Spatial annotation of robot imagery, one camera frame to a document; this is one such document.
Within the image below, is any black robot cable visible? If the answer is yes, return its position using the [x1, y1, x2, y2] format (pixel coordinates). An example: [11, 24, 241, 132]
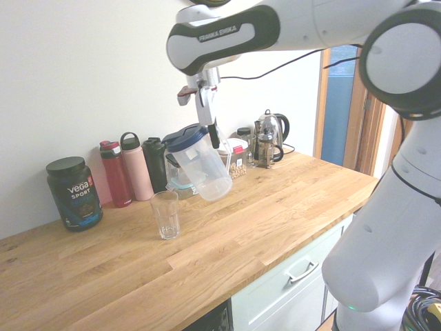
[219, 43, 363, 81]

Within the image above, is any black shaker bottle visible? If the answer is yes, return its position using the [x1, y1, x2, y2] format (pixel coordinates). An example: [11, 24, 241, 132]
[141, 137, 167, 194]

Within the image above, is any black dishwasher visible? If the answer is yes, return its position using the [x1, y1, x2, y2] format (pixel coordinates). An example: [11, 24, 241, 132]
[178, 299, 233, 331]

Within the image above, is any glass container with teal lid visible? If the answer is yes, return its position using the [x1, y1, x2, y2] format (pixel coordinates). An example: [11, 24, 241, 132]
[165, 171, 208, 201]

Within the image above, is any floor cable bundle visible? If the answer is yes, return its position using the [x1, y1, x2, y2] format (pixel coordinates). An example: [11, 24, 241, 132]
[404, 285, 441, 331]

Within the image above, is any glass french press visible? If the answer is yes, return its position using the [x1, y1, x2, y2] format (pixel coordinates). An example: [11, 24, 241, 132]
[254, 120, 285, 170]

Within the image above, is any black Vega protein tub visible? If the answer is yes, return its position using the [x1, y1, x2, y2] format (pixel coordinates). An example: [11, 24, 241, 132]
[45, 156, 105, 233]

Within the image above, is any clear glass mug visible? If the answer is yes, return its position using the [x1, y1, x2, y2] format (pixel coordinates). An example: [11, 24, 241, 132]
[240, 134, 258, 169]

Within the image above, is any clear drinking glass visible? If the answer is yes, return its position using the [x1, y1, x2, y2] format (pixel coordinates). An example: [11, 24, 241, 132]
[150, 190, 181, 241]

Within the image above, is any white lid container with nuts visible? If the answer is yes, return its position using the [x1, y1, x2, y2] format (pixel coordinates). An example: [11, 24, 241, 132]
[223, 137, 249, 180]

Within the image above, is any square container with black lid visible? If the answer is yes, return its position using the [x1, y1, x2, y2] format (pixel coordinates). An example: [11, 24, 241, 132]
[165, 152, 184, 184]

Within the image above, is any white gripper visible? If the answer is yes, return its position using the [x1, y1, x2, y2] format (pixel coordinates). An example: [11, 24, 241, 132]
[194, 85, 222, 150]

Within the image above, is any white cabinet front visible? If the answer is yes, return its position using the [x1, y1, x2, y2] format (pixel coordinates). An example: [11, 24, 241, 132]
[229, 213, 356, 331]

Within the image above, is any steel electric kettle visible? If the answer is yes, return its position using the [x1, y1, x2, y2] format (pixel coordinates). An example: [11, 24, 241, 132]
[254, 109, 291, 157]

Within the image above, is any wooden door frame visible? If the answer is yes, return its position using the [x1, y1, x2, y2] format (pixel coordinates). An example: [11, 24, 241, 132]
[312, 43, 387, 179]

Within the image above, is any metal drawer handle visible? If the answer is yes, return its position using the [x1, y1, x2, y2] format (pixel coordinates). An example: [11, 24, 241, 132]
[284, 260, 320, 285]

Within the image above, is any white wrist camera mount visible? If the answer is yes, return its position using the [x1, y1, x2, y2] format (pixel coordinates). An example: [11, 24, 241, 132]
[177, 85, 198, 107]

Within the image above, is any clear pitcher with blue lid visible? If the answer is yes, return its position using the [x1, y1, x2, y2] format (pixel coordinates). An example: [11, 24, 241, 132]
[161, 124, 234, 203]

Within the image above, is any blue door panel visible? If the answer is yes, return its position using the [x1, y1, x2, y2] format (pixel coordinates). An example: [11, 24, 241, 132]
[322, 44, 360, 167]

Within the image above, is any red water bottle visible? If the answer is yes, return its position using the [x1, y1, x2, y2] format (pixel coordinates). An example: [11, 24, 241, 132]
[99, 139, 134, 209]

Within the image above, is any pink water bottle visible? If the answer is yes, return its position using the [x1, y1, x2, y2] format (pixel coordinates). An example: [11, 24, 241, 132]
[119, 131, 155, 202]

